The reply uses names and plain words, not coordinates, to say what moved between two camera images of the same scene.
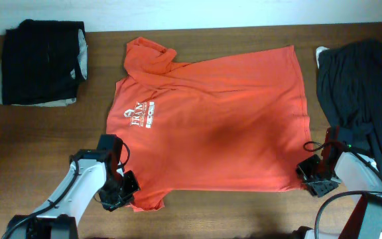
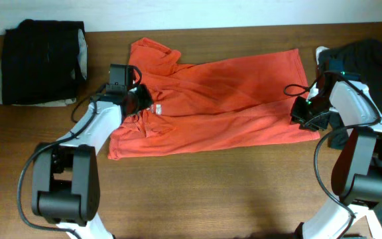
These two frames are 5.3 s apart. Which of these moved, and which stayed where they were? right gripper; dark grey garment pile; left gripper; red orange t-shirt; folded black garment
Moved: right gripper; red orange t-shirt; left gripper
Stayed: folded black garment; dark grey garment pile
